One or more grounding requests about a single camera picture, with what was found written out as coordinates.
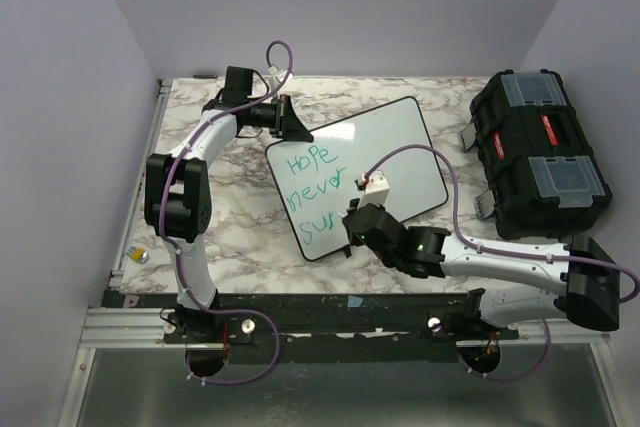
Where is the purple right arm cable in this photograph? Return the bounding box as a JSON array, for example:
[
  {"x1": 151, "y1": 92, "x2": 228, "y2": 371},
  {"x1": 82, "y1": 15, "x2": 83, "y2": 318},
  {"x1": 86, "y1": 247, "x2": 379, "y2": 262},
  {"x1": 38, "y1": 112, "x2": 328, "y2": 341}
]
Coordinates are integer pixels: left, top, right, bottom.
[{"x1": 362, "y1": 143, "x2": 640, "y2": 382}]

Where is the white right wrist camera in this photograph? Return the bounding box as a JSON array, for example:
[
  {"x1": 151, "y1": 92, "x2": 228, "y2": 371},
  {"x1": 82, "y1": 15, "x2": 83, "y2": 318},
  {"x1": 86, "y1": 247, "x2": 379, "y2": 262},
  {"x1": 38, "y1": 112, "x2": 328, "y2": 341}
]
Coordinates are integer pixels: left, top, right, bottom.
[{"x1": 355, "y1": 170, "x2": 390, "y2": 209}]

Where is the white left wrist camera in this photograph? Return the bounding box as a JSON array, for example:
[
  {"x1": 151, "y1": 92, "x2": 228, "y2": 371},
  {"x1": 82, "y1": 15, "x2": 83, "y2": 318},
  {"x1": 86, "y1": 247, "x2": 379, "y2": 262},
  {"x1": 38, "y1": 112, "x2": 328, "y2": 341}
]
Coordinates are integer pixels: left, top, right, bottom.
[{"x1": 267, "y1": 64, "x2": 294, "y2": 91}]

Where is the small yellow grey object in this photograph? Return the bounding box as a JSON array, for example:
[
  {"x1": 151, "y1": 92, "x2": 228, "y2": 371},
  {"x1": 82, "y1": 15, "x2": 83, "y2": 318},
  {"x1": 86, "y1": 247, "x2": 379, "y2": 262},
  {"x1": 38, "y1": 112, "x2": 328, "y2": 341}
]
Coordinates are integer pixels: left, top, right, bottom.
[{"x1": 127, "y1": 246, "x2": 148, "y2": 264}]

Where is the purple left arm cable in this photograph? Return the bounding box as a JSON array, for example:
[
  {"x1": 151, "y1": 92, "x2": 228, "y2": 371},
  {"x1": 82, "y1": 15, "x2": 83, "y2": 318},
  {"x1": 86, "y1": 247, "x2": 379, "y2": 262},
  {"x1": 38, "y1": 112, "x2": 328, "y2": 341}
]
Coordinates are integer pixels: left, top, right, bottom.
[{"x1": 157, "y1": 40, "x2": 296, "y2": 387}]

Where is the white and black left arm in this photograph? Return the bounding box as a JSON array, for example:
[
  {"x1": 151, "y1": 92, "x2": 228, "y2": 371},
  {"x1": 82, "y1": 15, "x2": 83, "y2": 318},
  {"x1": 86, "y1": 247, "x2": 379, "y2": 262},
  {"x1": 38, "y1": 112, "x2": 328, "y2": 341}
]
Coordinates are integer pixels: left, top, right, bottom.
[{"x1": 144, "y1": 67, "x2": 314, "y2": 342}]

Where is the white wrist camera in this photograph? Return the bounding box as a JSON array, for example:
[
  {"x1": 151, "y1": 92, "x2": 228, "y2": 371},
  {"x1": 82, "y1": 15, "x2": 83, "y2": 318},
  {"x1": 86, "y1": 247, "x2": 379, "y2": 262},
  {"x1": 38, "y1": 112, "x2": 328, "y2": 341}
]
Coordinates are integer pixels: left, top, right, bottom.
[
  {"x1": 267, "y1": 64, "x2": 294, "y2": 91},
  {"x1": 355, "y1": 170, "x2": 390, "y2": 209}
]

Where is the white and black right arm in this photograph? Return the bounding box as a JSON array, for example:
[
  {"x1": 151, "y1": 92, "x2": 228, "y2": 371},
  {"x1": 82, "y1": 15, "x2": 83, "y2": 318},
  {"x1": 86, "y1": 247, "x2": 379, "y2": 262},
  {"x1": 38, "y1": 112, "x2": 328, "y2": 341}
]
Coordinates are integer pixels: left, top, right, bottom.
[{"x1": 342, "y1": 204, "x2": 620, "y2": 339}]

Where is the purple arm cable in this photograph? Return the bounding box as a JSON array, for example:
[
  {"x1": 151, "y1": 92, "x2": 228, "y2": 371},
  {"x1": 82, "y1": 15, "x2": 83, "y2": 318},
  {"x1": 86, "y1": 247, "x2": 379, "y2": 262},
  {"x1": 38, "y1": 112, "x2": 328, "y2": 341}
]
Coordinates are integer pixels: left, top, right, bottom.
[
  {"x1": 157, "y1": 40, "x2": 296, "y2": 387},
  {"x1": 362, "y1": 143, "x2": 640, "y2": 382}
]

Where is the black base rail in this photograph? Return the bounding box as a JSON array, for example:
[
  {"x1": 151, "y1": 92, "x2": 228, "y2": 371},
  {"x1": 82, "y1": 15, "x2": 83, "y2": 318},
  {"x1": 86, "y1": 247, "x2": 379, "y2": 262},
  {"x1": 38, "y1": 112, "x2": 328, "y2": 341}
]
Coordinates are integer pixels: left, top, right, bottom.
[{"x1": 164, "y1": 289, "x2": 521, "y2": 366}]

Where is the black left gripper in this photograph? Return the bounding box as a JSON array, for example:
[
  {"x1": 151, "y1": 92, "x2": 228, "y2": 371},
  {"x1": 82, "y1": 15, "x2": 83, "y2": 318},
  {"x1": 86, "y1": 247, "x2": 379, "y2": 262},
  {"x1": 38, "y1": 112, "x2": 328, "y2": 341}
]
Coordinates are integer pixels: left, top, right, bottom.
[{"x1": 244, "y1": 93, "x2": 312, "y2": 140}]

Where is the white whiteboard black frame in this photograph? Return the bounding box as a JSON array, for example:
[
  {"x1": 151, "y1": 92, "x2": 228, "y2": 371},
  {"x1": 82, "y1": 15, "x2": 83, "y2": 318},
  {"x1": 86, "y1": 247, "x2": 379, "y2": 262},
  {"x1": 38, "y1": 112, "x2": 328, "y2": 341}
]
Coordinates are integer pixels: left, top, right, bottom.
[{"x1": 265, "y1": 97, "x2": 449, "y2": 261}]

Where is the black plastic toolbox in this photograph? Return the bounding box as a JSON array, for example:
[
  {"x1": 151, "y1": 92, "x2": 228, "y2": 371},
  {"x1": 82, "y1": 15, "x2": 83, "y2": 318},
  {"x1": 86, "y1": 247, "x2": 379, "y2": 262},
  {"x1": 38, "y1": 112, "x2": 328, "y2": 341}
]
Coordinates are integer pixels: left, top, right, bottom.
[{"x1": 459, "y1": 69, "x2": 612, "y2": 240}]

